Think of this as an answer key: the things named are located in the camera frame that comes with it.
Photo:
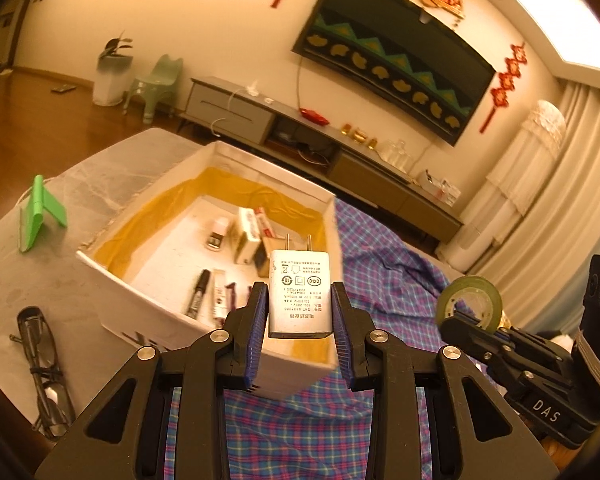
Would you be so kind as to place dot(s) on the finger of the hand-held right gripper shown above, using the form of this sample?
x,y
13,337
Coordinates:
x,y
504,336
467,332

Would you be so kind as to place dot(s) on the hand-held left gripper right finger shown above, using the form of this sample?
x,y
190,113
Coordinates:
x,y
342,345

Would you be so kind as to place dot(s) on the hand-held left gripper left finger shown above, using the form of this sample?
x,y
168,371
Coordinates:
x,y
256,342

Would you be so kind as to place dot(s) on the pink binder clip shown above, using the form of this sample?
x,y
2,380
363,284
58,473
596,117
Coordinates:
x,y
231,300

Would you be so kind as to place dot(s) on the clear glue tube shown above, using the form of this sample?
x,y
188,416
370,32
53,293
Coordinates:
x,y
219,295

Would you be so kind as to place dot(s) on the white charger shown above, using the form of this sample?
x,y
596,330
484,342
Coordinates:
x,y
300,295

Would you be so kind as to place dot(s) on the black marker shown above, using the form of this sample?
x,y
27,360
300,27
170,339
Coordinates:
x,y
197,292

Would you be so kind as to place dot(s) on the white and gold carton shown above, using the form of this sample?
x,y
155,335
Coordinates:
x,y
245,235

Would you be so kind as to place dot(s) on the red white card packet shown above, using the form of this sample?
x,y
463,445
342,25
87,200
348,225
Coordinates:
x,y
267,222

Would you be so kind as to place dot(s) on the white cardboard box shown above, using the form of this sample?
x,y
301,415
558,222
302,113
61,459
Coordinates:
x,y
145,260

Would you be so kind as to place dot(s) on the blue plaid shirt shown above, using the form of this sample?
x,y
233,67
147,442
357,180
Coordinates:
x,y
380,270

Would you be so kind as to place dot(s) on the white standing air conditioner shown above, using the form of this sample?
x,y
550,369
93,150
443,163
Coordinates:
x,y
472,240

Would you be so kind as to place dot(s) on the beige curtain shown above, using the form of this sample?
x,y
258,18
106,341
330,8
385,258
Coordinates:
x,y
580,185

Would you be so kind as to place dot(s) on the white desk organizer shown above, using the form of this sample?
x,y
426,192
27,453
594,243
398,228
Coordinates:
x,y
440,189

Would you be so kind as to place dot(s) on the white lace cover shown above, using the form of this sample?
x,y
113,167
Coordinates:
x,y
525,160

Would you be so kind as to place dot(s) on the clear glass cup set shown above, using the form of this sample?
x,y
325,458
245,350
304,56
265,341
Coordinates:
x,y
395,156

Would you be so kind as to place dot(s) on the black glasses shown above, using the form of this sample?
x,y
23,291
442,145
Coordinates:
x,y
45,350

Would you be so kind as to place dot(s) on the red tray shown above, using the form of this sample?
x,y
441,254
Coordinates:
x,y
315,116

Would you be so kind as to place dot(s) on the grey television cabinet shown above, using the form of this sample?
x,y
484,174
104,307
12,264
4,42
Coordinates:
x,y
230,107

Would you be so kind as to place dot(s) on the white figurine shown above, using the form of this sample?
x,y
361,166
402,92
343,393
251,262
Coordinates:
x,y
253,90

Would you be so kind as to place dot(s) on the green phone stand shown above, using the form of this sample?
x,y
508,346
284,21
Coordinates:
x,y
40,210

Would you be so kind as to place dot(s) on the green child chair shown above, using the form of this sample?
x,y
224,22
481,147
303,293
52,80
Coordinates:
x,y
155,85

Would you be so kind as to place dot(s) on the white trash bin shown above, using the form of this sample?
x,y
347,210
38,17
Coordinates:
x,y
111,82

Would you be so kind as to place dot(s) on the small dark flat object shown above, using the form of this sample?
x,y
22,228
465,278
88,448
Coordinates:
x,y
63,88

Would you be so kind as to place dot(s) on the dark leafy plant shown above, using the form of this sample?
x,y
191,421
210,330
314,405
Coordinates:
x,y
115,46

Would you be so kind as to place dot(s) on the wall television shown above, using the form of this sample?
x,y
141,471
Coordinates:
x,y
395,55

